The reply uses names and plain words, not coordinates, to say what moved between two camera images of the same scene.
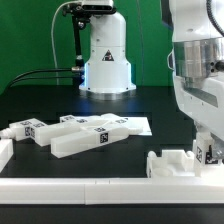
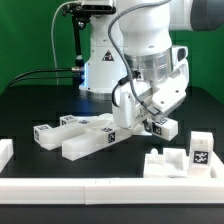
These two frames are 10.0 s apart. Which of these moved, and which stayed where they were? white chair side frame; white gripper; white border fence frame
Moved: white gripper
Stayed: white border fence frame; white chair side frame
